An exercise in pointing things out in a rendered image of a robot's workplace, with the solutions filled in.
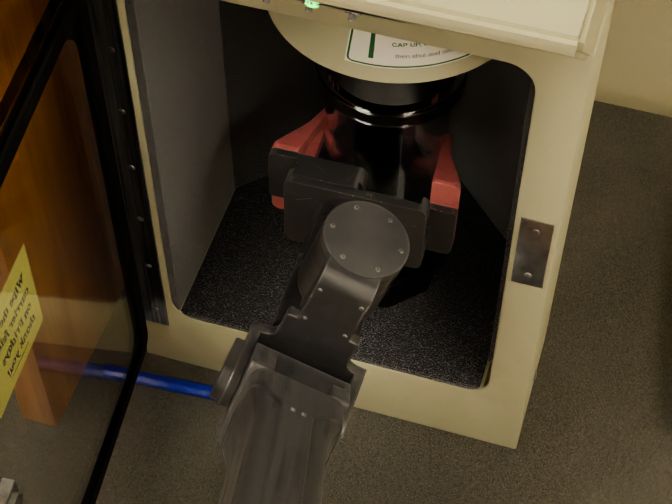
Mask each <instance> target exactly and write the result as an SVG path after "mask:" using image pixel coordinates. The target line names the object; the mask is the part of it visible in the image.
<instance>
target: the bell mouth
mask: <svg viewBox="0 0 672 504"><path fill-rule="evenodd" d="M268 12H269V15H270V17H271V19H272V21H273V23H274V24H275V26H276V27H277V29H278V31H279V32H280V33H281V34H282V35H283V37H284V38H285V39H286V40H287V41H288V42H289V43H290V44H291V45H292V46H293V47H294V48H296V49H297V50H298V51H299V52H301V53H302V54H303V55H305V56H306V57H308V58H309V59H311V60H312V61H314V62H316V63H318V64H320V65H322V66H324V67H326V68H328V69H331V70H333V71H335V72H338V73H341V74H344V75H347V76H351V77H355V78H358V79H363V80H369V81H374V82H383V83H420V82H429V81H435V80H440V79H445V78H449V77H452V76H456V75H459V74H462V73H465V72H468V71H470V70H472V69H474V68H477V67H479V66H481V65H482V64H484V63H486V62H488V61H490V60H491V59H490V58H486V57H481V56H476V55H472V54H467V53H462V52H458V51H453V50H449V49H444V48H439V47H435V46H430V45H425V44H421V43H416V42H411V41H407V40H402V39H397V38H393V37H388V36H384V35H379V34H374V33H370V32H365V31H360V30H356V29H351V28H346V27H342V26H337V25H332V24H328V23H323V22H319V21H314V20H309V19H305V18H300V17H295V16H291V15H286V14H281V13H277V12H272V11H268Z"/></svg>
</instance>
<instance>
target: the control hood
mask: <svg viewBox="0 0 672 504"><path fill-rule="evenodd" d="M307 1H312V2H316V3H319V4H323V5H327V6H332V7H337V8H341V9H346V10H352V11H357V12H360V13H365V14H370V15H374V16H379V17H384V18H388V19H393V20H397V21H402V22H407V23H411V24H416V25H421V26H426V27H430V28H435V29H440V30H444V31H449V32H454V33H458V34H463V35H468V36H472V37H477V38H482V39H487V40H491V41H496V42H501V43H505V44H510V45H515V46H519V47H524V48H529V49H533V50H538V51H543V52H548V53H552V54H557V55H562V56H566V57H571V58H576V59H580V60H586V57H587V55H588V56H593V52H594V48H595V45H596V41H597V38H598V34H599V30H600V25H601V20H602V15H603V10H604V5H605V0H307Z"/></svg>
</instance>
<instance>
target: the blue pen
mask: <svg viewBox="0 0 672 504"><path fill-rule="evenodd" d="M136 384H140V385H145V386H149V387H154V388H159V389H163V390H168V391H173V392H177V393H182V394H187V395H191V396H196V397H201V398H205V399H210V400H214V399H211V398H210V397H209V396H210V393H211V391H212V388H213V386H211V385H206V384H202V383H197V382H192V381H188V380H183V379H178V378H174V377H169V376H164V375H160V374H155V373H150V372H146V371H141V370H140V371H139V374H138V377H137V380H136ZM214 401H216V400H214Z"/></svg>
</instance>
